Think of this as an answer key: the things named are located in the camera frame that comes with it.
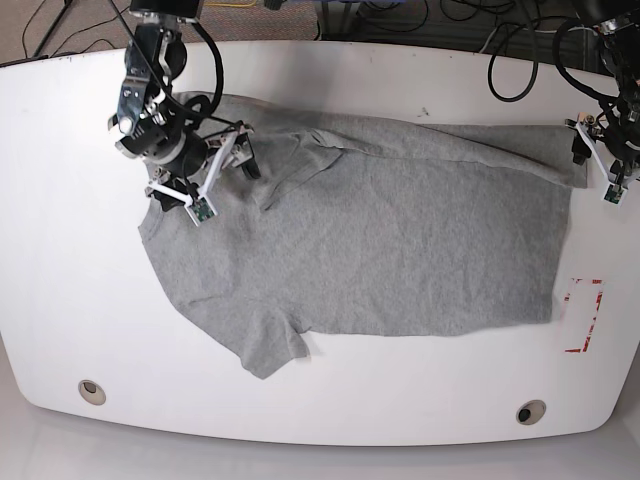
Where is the grey t-shirt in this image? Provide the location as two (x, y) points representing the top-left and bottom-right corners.
(139, 97), (587, 379)

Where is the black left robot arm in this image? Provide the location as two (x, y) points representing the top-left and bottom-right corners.
(552, 1), (639, 205)

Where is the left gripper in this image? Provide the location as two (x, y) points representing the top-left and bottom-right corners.
(564, 113), (639, 198)

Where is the red tape rectangle marking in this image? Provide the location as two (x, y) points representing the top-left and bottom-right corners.
(561, 278), (605, 354)

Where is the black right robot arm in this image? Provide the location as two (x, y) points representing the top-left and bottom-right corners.
(108, 1), (261, 225)

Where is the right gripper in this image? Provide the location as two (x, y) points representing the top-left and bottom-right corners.
(145, 122), (261, 211)

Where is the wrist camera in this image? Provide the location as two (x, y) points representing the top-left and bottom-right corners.
(602, 183), (628, 206)
(185, 197), (218, 226)

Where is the right table grommet hole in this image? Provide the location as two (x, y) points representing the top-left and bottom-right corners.
(516, 399), (546, 426)

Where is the left table grommet hole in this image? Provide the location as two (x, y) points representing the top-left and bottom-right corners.
(78, 380), (106, 406)

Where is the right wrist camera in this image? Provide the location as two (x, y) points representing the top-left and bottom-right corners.
(185, 197), (218, 226)

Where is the table grommet hole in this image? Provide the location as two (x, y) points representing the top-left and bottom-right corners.
(78, 380), (106, 406)
(516, 399), (546, 426)

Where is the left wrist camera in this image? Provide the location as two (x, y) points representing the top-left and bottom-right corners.
(602, 183), (628, 206)

